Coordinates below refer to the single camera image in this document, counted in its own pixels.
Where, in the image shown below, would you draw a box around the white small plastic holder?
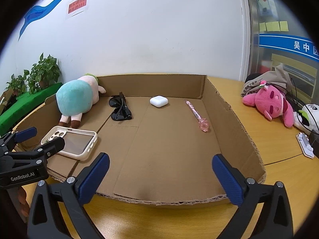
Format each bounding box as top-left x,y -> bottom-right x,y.
296,132 -> 315,159

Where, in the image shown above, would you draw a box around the green cloth covered bench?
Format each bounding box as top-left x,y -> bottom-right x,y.
1,83 -> 62,135

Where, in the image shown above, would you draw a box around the brown cardboard box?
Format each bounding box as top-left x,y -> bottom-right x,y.
12,73 -> 267,206

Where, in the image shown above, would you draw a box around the pink pen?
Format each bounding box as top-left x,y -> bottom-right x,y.
185,100 -> 209,132

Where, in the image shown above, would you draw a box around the white clear phone case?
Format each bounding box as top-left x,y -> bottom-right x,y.
40,126 -> 98,160

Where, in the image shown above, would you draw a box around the beige grey cloth bag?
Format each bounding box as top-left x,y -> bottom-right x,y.
241,64 -> 292,97

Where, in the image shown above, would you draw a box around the potted green plant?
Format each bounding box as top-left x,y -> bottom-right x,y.
5,74 -> 27,97
24,53 -> 61,94

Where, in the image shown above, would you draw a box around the yellow sticky notes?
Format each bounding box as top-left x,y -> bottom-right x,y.
259,21 -> 289,32

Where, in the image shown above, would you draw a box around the pink plush pig toy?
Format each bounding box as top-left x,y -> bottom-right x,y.
242,80 -> 294,128

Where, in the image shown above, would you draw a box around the red wall notice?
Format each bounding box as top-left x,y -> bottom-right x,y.
68,0 -> 88,15

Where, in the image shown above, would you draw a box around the white panda plush toy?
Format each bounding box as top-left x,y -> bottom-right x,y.
294,104 -> 319,135

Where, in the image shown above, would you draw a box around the white earbuds case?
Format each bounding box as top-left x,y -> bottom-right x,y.
150,96 -> 169,108

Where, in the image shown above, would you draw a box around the person's left hand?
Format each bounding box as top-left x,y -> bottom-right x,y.
18,187 -> 30,217

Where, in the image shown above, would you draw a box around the green-haired pink plush doll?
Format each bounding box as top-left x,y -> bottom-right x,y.
56,74 -> 106,128

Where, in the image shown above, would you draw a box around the black sunglasses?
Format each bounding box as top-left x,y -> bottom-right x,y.
109,92 -> 132,121

